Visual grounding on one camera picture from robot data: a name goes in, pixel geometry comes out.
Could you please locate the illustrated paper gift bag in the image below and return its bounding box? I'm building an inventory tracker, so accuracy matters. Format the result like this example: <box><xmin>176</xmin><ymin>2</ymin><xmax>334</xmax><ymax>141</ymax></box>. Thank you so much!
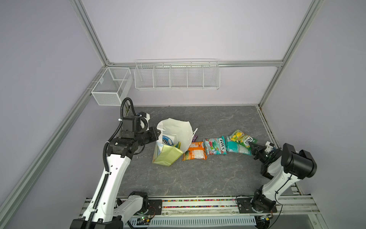
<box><xmin>152</xmin><ymin>118</ymin><xmax>197</xmax><ymax>167</ymax></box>

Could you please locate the white mesh box basket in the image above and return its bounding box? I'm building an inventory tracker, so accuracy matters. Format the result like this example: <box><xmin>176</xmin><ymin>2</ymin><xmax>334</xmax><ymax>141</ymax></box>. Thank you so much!
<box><xmin>91</xmin><ymin>67</ymin><xmax>133</xmax><ymax>106</ymax></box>

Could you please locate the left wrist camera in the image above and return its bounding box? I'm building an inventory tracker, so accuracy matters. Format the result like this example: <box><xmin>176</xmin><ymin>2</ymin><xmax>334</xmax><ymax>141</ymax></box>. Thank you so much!
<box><xmin>137</xmin><ymin>112</ymin><xmax>150</xmax><ymax>131</ymax></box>

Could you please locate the purple M&M's packet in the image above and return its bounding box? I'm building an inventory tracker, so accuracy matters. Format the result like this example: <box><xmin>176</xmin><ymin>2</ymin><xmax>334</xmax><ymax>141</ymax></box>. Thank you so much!
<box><xmin>192</xmin><ymin>135</ymin><xmax>198</xmax><ymax>142</ymax></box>

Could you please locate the long white wire basket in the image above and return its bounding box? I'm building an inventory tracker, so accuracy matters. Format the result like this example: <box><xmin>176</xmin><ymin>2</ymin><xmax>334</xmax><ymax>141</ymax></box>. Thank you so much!
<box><xmin>134</xmin><ymin>59</ymin><xmax>221</xmax><ymax>90</ymax></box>

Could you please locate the blue M&M's packet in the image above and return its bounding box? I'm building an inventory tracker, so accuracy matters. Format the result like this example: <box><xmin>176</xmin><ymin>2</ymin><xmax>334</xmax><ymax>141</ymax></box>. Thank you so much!
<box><xmin>162</xmin><ymin>135</ymin><xmax>175</xmax><ymax>146</ymax></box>

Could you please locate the green snack bag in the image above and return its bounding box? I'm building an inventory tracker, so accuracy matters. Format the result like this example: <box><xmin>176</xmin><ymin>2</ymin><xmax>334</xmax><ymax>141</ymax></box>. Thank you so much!
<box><xmin>173</xmin><ymin>142</ymin><xmax>181</xmax><ymax>149</ymax></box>

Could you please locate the teal Fox's candy bag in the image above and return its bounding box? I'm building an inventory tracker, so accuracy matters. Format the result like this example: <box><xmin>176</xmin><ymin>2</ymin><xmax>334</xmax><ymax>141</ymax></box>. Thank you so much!
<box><xmin>226</xmin><ymin>136</ymin><xmax>252</xmax><ymax>156</ymax></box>

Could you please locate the Fox's mint blossom candy bag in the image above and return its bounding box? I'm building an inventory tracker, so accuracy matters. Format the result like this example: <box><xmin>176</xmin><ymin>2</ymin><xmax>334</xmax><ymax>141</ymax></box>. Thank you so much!
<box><xmin>204</xmin><ymin>136</ymin><xmax>227</xmax><ymax>155</ymax></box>

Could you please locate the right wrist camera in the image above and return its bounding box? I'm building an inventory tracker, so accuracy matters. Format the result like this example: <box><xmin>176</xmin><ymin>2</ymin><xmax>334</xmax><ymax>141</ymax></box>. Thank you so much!
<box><xmin>265</xmin><ymin>141</ymin><xmax>276</xmax><ymax>154</ymax></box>

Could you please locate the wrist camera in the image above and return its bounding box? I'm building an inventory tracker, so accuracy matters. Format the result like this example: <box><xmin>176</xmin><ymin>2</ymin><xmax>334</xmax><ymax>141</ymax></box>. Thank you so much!
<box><xmin>137</xmin><ymin>112</ymin><xmax>150</xmax><ymax>131</ymax></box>
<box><xmin>265</xmin><ymin>141</ymin><xmax>276</xmax><ymax>154</ymax></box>

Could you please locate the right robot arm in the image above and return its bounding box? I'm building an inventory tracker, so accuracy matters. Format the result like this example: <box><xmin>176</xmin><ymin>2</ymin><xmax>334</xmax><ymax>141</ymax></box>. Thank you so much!
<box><xmin>249</xmin><ymin>142</ymin><xmax>317</xmax><ymax>213</ymax></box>

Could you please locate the orange Fox's candy bag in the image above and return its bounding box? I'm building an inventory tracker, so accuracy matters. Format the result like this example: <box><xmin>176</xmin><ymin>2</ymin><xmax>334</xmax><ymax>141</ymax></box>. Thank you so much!
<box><xmin>183</xmin><ymin>142</ymin><xmax>207</xmax><ymax>161</ymax></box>

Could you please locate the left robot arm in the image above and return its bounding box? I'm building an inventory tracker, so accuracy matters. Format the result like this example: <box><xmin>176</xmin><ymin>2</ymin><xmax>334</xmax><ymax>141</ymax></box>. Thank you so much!
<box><xmin>70</xmin><ymin>97</ymin><xmax>161</xmax><ymax>229</ymax></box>

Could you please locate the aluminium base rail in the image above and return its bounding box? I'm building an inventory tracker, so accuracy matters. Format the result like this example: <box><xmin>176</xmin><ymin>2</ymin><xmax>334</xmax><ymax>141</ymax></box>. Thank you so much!
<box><xmin>82</xmin><ymin>194</ymin><xmax>321</xmax><ymax>229</ymax></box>

